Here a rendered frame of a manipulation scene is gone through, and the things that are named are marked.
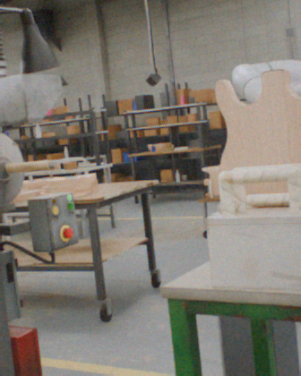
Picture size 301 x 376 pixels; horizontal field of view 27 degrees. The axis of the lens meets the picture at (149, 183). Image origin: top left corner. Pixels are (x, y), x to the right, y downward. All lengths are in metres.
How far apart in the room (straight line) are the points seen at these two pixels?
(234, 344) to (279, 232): 1.15
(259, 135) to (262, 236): 0.31
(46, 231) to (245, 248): 1.03
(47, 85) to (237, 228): 0.78
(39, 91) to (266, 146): 0.70
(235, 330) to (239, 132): 1.06
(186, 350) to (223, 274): 0.24
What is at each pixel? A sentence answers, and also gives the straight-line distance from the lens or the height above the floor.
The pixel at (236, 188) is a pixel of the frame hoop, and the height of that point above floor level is 1.16.
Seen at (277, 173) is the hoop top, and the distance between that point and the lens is 1.46.
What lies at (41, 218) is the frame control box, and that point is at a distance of 2.35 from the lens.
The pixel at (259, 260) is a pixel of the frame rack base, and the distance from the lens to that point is 1.50.
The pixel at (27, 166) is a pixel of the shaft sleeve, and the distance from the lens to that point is 2.08.
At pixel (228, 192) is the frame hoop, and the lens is 1.51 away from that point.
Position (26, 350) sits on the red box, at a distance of 2.50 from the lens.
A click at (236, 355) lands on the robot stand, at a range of 2.58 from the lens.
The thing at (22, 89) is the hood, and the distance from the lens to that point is 1.88.
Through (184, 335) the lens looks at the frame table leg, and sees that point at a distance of 1.64.
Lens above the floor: 1.33
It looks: 5 degrees down
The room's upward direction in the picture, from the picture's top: 6 degrees counter-clockwise
